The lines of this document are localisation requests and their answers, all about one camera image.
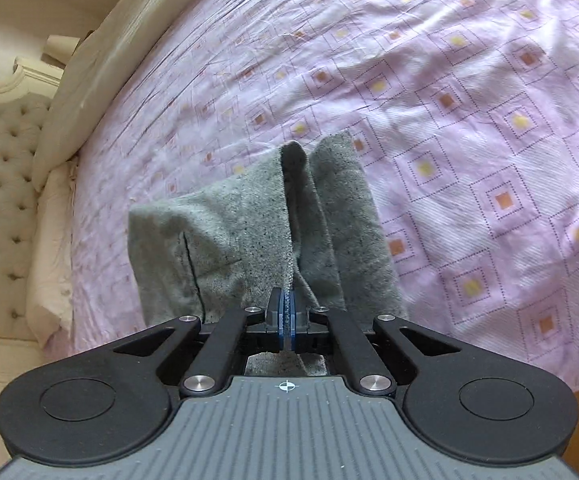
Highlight grey pants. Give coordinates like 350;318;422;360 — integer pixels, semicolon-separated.
128;131;410;378

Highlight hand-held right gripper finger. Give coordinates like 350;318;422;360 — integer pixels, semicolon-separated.
288;291;471;396
113;287;287;397

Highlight pink patterned bedsheet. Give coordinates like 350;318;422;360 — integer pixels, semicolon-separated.
44;0;579;394

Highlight cream pillow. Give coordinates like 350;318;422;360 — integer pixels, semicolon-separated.
24;160;83;347
32;0;235;179

